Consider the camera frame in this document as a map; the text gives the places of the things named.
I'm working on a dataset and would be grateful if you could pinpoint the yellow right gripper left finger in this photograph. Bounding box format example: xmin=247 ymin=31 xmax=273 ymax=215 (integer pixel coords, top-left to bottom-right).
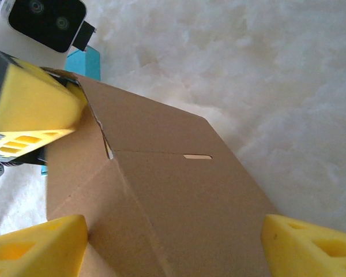
xmin=0 ymin=215 xmax=89 ymax=277

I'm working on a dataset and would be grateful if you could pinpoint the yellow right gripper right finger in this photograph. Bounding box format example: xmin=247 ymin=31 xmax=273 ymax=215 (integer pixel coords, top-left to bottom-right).
xmin=261 ymin=214 xmax=346 ymax=277

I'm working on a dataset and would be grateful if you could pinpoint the brown cardboard box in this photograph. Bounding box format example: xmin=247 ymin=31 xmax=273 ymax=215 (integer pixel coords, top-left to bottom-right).
xmin=42 ymin=68 xmax=280 ymax=277

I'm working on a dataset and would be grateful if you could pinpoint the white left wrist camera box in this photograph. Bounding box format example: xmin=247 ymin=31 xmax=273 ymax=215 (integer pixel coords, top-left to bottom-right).
xmin=0 ymin=0 xmax=96 ymax=70

